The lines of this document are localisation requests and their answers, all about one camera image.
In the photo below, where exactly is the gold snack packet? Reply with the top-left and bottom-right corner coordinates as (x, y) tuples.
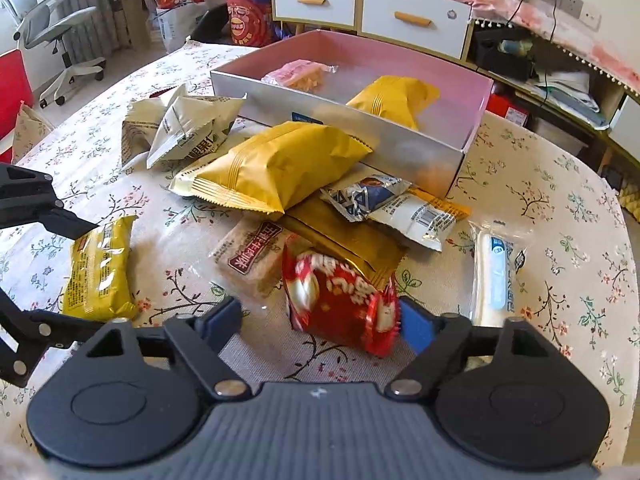
(282, 195), (408, 291)

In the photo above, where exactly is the large yellow snack packet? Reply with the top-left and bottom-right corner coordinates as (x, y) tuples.
(346, 76), (441, 131)
(170, 121), (375, 216)

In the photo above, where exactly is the yellow egg tray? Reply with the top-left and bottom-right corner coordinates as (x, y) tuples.
(617, 187), (640, 221)

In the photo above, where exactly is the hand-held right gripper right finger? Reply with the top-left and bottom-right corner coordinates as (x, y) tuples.
(389, 296), (571, 402)

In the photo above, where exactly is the clear brown label cracker packet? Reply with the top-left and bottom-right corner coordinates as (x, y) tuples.
(209, 217), (301, 301)

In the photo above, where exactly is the black chair back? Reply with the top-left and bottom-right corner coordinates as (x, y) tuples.
(192, 4), (231, 43)

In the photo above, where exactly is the pink snack packet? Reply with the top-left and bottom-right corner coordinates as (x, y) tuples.
(262, 59), (333, 93)

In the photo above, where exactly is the orange and white snack packet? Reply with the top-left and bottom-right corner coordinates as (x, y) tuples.
(367, 187), (473, 253)

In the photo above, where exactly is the red gift bag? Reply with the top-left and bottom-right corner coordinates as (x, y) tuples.
(225, 0), (276, 48)

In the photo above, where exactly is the clear white bread packet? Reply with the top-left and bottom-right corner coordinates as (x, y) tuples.
(467, 220), (536, 331)

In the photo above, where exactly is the pink and silver cardboard box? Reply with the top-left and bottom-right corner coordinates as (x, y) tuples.
(210, 30), (496, 198)

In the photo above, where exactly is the grey office chair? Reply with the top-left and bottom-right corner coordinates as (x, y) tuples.
(0, 0), (108, 108)

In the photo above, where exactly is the red chair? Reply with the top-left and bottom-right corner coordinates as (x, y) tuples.
(0, 50), (35, 163)

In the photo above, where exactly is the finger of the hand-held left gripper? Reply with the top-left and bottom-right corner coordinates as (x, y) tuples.
(0, 287), (110, 388)
(0, 162), (98, 241)

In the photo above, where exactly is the red snack packet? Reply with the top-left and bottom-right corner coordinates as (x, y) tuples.
(281, 247), (401, 358)

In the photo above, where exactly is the wooden tv cabinet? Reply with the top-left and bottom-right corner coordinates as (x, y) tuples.
(270, 0), (640, 161)

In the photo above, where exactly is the pile of papers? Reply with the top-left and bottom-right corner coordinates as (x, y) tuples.
(537, 67), (608, 128)

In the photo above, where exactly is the pink cloth with pompom trim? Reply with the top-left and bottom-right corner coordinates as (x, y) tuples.
(442, 0), (640, 96)

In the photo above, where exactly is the white and red shopping bag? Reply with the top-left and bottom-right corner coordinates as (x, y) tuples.
(144, 0), (212, 53)

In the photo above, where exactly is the clear candy wrapper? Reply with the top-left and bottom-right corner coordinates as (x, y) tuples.
(320, 174), (413, 223)

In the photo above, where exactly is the red flat box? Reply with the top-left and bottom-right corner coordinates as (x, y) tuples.
(487, 92), (531, 128)

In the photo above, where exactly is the small yellow snack packet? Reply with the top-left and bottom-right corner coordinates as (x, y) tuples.
(61, 215), (140, 322)

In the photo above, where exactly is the beige snack packet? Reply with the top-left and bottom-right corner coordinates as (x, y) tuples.
(146, 94), (248, 171)
(121, 84), (188, 168)

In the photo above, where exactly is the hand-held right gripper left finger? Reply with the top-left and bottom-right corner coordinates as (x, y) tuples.
(85, 296), (251, 402)

